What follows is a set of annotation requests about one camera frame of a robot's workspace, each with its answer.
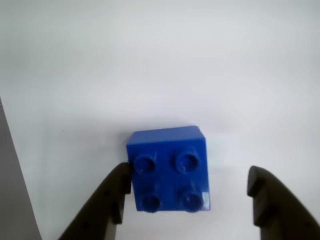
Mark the blue lego brick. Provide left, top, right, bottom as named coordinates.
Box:
left=126, top=125, right=210, bottom=214

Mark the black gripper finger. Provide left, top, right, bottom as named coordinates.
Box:
left=57, top=162, right=133, bottom=240
left=247, top=165, right=320, bottom=240

